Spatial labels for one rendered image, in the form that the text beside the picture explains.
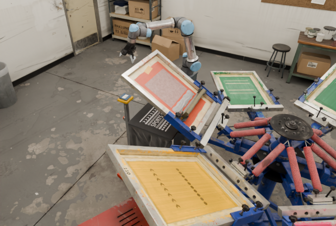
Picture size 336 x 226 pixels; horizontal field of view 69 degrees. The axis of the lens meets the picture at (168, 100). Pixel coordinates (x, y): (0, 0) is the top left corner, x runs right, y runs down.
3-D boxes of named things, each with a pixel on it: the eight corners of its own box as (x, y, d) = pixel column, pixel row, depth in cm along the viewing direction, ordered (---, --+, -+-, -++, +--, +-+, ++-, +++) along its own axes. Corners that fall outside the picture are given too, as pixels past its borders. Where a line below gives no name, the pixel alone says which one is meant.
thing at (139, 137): (131, 154, 260) (128, 123, 236) (133, 151, 263) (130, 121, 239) (170, 170, 244) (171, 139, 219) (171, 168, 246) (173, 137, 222)
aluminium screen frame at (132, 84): (119, 77, 200) (121, 74, 197) (155, 51, 242) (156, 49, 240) (193, 141, 198) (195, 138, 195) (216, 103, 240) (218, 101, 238)
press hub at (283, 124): (229, 227, 251) (261, 128, 174) (239, 197, 280) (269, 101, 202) (269, 246, 237) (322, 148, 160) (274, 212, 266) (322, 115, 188)
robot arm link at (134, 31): (140, 28, 204) (130, 27, 201) (138, 40, 211) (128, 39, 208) (138, 23, 209) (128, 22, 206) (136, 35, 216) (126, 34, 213)
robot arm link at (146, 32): (148, 26, 219) (136, 24, 214) (152, 30, 210) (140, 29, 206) (147, 34, 223) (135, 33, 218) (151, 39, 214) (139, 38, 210)
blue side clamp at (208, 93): (190, 86, 239) (194, 81, 234) (192, 83, 243) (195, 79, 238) (213, 106, 238) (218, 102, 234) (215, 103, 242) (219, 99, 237)
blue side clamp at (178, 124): (163, 118, 198) (167, 113, 194) (166, 114, 202) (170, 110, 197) (191, 142, 198) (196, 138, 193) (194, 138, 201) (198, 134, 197)
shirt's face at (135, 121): (127, 123, 237) (127, 122, 237) (150, 100, 269) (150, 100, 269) (172, 139, 220) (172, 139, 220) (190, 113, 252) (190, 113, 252)
